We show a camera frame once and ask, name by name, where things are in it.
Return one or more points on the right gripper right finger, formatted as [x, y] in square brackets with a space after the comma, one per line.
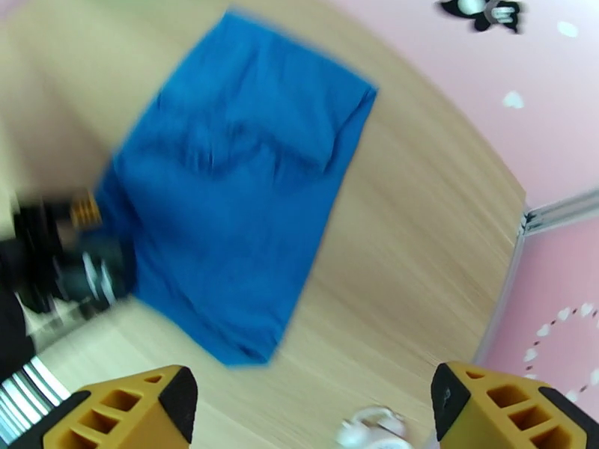
[505, 415]

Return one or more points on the aluminium frame post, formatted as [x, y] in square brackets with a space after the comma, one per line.
[561, 211]

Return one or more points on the small tilted bear sticker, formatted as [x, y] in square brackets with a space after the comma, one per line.
[484, 23]

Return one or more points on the aluminium base frame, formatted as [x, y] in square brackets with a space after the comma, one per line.
[28, 391]

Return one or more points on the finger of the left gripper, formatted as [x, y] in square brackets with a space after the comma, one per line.
[86, 211]

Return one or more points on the blue t-shirt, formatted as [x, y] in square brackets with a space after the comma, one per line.
[234, 204]

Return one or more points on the white alarm clock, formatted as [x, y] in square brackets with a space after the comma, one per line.
[374, 431]

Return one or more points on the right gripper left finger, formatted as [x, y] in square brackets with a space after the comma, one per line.
[135, 415]

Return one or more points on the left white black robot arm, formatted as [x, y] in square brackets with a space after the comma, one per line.
[11, 335]

